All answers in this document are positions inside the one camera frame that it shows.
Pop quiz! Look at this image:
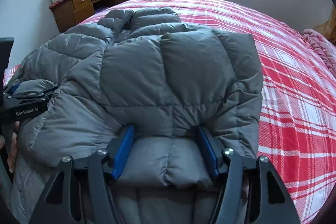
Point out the grey quilted puffer jacket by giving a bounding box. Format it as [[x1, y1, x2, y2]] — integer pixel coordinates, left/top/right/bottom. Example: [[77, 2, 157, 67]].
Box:
[[5, 8, 263, 223]]

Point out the left human hand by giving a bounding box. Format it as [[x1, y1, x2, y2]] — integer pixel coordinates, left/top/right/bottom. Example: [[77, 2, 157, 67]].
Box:
[[7, 121, 20, 173]]

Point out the red plaid bed sheet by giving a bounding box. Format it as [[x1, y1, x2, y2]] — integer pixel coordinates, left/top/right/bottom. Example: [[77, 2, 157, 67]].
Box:
[[2, 0, 336, 224]]

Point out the wooden desk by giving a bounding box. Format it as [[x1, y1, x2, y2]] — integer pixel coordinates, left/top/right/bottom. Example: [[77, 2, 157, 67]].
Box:
[[50, 0, 127, 33]]

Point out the beige curtain by headboard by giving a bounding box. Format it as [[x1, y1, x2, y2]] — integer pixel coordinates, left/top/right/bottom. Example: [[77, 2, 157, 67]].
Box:
[[314, 5, 336, 44]]

